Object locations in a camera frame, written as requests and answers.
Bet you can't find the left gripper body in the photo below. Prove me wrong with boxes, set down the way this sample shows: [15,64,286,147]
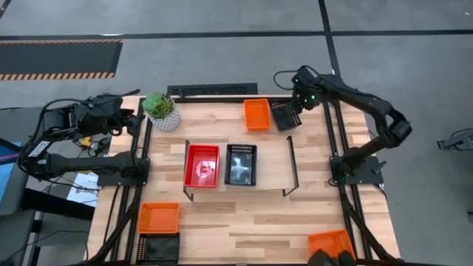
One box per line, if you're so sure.
[106,103,131,137]

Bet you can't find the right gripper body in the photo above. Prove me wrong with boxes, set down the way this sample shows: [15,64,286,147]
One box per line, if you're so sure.
[295,83,323,112]

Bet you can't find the black plastic basket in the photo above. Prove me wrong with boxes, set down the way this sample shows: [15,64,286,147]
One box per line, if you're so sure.
[135,232,181,265]
[269,99,302,132]
[224,143,258,187]

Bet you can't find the orange plastic basket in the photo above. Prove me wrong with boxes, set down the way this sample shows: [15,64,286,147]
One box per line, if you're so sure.
[137,202,181,235]
[243,98,273,132]
[307,229,356,259]

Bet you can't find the red plastic basket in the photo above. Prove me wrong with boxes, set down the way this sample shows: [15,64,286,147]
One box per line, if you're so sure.
[183,143,221,189]

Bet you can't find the wooden shelf black metal legs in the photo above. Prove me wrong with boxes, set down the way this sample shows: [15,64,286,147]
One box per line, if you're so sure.
[183,134,300,202]

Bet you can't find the green artificial succulent plants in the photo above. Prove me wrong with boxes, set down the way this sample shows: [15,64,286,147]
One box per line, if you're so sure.
[142,92,175,120]

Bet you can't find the white geometric plant pot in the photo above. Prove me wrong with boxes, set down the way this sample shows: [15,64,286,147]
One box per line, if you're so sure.
[147,106,182,133]

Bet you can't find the white printed paper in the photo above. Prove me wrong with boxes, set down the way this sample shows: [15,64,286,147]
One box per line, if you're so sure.
[66,171,100,208]

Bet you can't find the black perforated panel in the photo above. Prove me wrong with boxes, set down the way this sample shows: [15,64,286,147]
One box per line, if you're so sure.
[166,83,259,98]

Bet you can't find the black hazard-striped floor mat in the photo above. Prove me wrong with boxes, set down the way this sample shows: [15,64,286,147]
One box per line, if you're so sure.
[0,38,123,81]

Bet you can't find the grey cart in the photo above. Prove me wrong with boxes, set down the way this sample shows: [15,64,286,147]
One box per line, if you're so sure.
[0,106,47,217]

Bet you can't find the blue sheet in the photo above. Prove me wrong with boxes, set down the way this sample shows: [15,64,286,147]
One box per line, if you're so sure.
[0,142,23,204]

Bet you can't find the grey equipment stand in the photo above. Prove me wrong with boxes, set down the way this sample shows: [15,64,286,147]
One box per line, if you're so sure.
[437,128,473,151]

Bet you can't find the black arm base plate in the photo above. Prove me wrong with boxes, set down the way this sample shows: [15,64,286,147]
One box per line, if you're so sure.
[96,157,151,187]
[330,154,384,185]

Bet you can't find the black aluminium table frame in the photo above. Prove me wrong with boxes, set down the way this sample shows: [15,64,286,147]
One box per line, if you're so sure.
[84,95,398,266]

